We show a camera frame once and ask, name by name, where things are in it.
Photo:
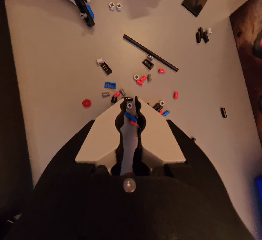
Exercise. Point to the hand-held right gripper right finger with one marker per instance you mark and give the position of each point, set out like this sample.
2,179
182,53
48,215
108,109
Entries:
161,141

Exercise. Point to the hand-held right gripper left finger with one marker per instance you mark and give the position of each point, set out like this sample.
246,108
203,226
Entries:
98,141

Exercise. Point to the blue connector brick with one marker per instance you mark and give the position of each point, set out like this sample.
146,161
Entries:
90,12

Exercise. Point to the grey desk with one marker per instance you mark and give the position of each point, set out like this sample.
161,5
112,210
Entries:
51,49

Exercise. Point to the pile of small toy bricks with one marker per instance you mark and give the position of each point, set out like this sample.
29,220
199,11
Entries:
158,107

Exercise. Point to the small red round brick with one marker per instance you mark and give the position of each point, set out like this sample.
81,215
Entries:
86,103

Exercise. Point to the blue grille tile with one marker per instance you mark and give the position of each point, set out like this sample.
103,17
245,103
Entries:
110,85

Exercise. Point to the dark grey pin brick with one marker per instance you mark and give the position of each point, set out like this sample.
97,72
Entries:
149,78

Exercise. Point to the small black hollow brick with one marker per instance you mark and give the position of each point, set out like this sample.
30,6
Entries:
106,68
148,64

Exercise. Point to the grey pin connector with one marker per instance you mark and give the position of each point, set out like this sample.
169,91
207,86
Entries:
149,57

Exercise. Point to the long black axle rod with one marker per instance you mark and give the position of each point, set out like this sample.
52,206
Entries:
151,53

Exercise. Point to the blue storage bin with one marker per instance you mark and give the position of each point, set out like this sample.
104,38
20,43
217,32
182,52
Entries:
259,188

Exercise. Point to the cluster of black pins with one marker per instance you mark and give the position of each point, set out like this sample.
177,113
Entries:
205,36

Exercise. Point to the black square printed tile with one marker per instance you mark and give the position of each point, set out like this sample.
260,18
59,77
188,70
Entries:
194,1

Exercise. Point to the toy truck set box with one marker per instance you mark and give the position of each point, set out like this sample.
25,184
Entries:
249,49

